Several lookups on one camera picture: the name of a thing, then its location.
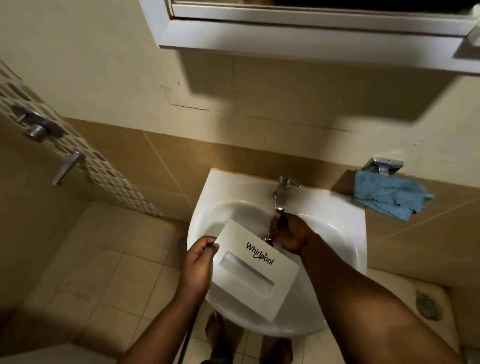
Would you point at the person's right hand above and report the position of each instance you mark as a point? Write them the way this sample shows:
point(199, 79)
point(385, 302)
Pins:
point(294, 234)

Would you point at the person's left hand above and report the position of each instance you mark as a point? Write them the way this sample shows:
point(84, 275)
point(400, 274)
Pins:
point(197, 268)

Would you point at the blue cloth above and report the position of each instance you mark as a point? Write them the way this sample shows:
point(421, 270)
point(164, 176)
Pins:
point(390, 195)

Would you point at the person's left forearm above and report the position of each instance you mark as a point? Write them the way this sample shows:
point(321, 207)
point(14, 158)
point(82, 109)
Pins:
point(165, 330)

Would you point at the person's right forearm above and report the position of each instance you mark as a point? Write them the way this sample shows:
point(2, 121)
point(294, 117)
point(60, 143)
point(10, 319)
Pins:
point(375, 311)

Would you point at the person's left foot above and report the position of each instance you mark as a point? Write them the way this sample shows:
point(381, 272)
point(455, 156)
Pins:
point(214, 332)

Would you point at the person's foot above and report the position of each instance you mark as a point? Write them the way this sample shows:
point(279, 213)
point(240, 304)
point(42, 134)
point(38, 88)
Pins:
point(279, 352)
point(214, 332)

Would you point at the person's right foot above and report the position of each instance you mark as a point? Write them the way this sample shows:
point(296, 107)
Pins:
point(279, 352)

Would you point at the round steel floor drain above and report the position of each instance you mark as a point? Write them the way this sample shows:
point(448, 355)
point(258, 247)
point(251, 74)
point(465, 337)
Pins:
point(428, 305)
point(183, 245)

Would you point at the white ceramic sink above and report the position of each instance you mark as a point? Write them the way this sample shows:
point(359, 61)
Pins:
point(337, 240)

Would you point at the chrome sink faucet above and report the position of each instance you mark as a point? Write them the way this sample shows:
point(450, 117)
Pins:
point(283, 191)

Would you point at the white mirror cabinet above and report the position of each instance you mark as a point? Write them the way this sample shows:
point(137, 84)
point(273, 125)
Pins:
point(300, 41)

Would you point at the chrome shower mixer valve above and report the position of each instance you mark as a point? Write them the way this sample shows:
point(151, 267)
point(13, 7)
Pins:
point(37, 127)

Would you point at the chrome wall hook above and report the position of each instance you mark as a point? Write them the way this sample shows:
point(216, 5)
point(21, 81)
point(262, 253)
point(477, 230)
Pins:
point(382, 165)

